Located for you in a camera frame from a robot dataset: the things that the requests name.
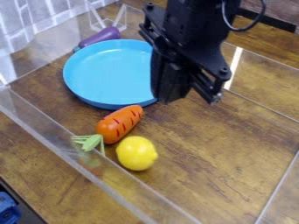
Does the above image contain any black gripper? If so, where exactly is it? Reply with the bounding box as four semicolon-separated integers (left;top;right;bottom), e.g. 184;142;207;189
139;0;240;104

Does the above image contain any orange toy carrot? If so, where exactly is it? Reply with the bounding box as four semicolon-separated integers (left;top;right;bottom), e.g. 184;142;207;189
71;105;144;153

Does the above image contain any yellow toy lemon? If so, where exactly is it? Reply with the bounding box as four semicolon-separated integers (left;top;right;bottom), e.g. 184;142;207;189
116;136;159;171

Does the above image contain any blue round tray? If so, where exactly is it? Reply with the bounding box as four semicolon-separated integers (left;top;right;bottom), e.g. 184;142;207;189
63;39;156;110

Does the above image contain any purple toy eggplant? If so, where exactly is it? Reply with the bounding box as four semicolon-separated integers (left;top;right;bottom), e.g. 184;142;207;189
72;26;120;52

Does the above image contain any blue object at corner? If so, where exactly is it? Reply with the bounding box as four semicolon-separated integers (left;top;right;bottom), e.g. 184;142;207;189
0;192;22;224

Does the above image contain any clear acrylic enclosure wall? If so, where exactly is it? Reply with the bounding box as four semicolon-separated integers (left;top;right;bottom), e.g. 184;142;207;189
0;0;299;224

